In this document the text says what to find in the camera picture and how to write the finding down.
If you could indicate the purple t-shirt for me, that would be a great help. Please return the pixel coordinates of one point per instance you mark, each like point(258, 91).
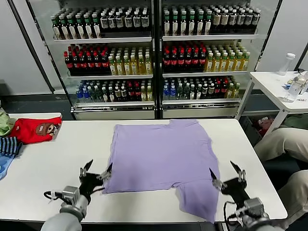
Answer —
point(163, 156)

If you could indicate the red cloth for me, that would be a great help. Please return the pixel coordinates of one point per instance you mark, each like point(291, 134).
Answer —
point(265, 125)

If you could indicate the red t-shirt with bear print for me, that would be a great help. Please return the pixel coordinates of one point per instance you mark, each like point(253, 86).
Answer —
point(29, 131)

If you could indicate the khaki trouser leg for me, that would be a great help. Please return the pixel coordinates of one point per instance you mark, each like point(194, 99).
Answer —
point(284, 142)
point(298, 192)

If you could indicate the beverage cooler with beige-label bottles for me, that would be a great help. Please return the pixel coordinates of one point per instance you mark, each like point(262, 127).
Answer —
point(199, 106)

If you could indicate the light blue garment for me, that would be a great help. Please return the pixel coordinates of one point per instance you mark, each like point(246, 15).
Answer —
point(4, 166)

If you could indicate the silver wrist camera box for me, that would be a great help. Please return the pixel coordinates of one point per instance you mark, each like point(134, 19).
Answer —
point(253, 204)
point(71, 192)

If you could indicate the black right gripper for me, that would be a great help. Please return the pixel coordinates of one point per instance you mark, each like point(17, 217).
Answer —
point(237, 190)

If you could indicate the dark green cloth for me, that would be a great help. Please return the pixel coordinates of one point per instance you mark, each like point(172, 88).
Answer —
point(297, 120)

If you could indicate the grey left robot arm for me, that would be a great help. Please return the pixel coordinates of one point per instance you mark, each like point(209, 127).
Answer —
point(60, 221)

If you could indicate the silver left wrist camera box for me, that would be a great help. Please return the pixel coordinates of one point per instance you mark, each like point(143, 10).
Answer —
point(71, 192)

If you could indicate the dark chair seat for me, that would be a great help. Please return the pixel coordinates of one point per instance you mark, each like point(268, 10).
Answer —
point(281, 168)

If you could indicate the light green garment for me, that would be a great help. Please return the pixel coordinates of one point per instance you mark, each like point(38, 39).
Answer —
point(3, 125)

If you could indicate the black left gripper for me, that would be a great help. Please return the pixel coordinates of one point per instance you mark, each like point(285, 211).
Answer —
point(89, 184)

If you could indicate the grey plastic crate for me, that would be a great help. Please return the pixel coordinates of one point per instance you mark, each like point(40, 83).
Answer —
point(250, 130)

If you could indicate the white side table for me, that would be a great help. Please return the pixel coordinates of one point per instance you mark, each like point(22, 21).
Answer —
point(269, 81)

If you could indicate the tall clear bottle white cap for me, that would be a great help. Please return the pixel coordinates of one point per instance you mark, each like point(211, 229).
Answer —
point(285, 65)

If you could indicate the clear plastic water bottle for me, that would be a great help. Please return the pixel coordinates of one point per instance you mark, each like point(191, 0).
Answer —
point(292, 91)

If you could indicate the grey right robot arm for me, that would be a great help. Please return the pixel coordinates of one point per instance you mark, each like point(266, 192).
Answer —
point(262, 223)

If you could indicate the small blue packet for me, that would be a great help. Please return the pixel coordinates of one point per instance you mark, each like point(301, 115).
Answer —
point(287, 85)

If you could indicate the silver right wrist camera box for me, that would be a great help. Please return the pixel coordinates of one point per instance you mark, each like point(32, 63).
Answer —
point(253, 204)

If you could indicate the blue striped garment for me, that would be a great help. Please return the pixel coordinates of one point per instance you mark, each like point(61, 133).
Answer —
point(9, 145)

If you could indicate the beverage cooler with blue bottles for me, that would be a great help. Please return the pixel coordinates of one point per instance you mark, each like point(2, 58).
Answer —
point(108, 106)

